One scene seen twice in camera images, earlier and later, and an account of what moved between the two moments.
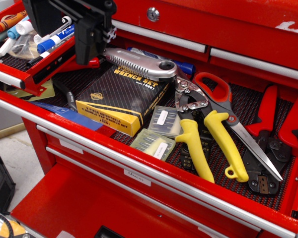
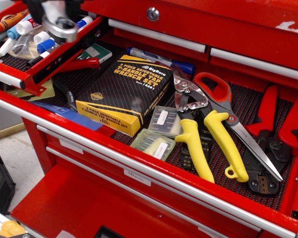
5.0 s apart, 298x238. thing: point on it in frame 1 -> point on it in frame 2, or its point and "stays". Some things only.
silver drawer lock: [153, 14] stays
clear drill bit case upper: [165, 120] stays
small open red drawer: [20, 56] stays
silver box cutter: [150, 67] -> [65, 31]
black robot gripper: [94, 28] -> [53, 9]
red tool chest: [157, 118] stays
